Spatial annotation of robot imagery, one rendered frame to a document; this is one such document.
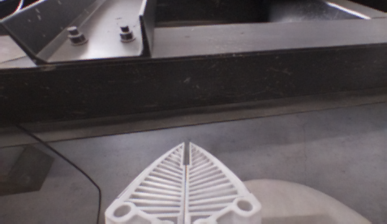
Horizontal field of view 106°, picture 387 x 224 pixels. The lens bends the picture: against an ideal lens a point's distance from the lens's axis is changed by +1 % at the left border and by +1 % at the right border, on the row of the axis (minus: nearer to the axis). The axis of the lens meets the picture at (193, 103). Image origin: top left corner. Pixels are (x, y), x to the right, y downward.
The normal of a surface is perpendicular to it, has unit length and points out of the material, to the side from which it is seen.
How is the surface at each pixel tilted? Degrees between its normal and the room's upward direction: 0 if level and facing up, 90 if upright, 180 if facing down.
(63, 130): 0
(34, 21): 83
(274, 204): 0
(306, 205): 7
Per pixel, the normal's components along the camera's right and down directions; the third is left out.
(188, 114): 0.00, -0.67
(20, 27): 0.98, -0.18
